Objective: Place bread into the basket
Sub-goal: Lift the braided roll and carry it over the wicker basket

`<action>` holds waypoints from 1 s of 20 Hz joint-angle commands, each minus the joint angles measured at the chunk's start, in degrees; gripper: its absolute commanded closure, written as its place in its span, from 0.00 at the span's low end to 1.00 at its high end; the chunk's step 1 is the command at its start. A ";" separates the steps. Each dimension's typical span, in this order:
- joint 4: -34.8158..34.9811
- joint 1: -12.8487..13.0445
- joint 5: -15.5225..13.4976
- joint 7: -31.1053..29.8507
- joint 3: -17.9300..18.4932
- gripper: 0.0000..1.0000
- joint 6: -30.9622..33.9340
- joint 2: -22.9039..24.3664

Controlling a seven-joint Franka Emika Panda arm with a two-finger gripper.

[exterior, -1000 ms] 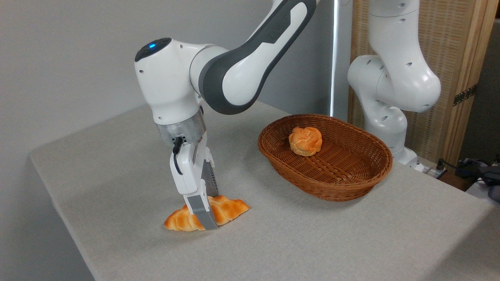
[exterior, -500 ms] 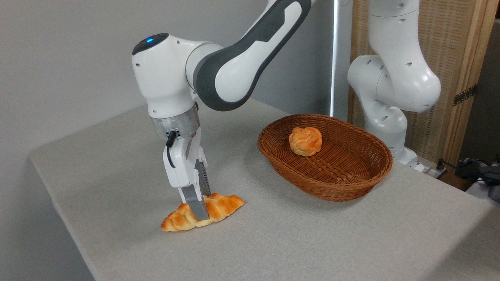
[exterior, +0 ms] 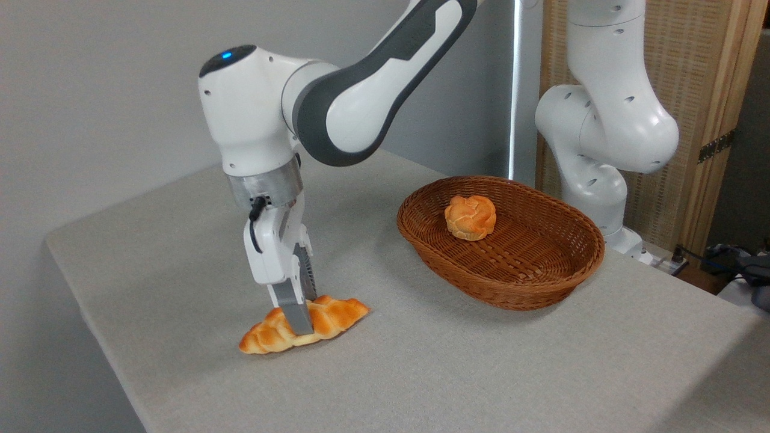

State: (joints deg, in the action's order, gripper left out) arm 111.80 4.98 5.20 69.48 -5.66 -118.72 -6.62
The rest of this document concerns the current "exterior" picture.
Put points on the brown wicker basket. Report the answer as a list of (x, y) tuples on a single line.
[(517, 282)]

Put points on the grey fabric tablecloth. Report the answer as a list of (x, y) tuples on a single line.
[(240, 391)]

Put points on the round bread roll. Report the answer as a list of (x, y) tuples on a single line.
[(470, 218)]

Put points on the white power strip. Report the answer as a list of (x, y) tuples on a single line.
[(665, 263)]

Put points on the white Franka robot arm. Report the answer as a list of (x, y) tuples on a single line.
[(361, 108)]

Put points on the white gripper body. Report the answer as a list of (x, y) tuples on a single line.
[(271, 246)]

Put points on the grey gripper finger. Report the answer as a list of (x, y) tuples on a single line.
[(295, 307), (308, 270)]

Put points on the long braided bread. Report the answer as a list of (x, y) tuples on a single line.
[(340, 311)]

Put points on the dark grey bag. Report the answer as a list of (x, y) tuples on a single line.
[(755, 270)]

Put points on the dark metal hinge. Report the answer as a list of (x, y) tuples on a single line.
[(716, 146)]

